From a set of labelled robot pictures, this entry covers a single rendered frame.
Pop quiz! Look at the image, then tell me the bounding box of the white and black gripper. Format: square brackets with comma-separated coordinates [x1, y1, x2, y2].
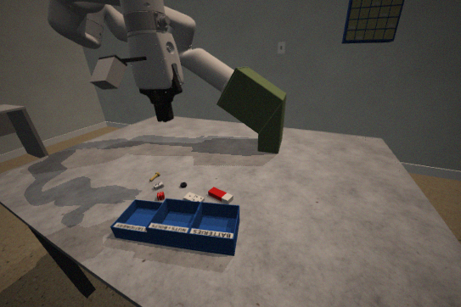
[127, 30, 183, 122]

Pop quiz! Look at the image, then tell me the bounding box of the red die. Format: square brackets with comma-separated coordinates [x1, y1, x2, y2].
[157, 192, 165, 201]

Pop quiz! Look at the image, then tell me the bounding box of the blue three-compartment bin tray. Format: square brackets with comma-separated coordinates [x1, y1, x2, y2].
[110, 198, 239, 256]

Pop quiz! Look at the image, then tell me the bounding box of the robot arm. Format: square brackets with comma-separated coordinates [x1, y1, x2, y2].
[48, 0, 234, 92]

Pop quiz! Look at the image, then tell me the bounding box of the white domino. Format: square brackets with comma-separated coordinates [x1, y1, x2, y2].
[183, 192, 205, 202]

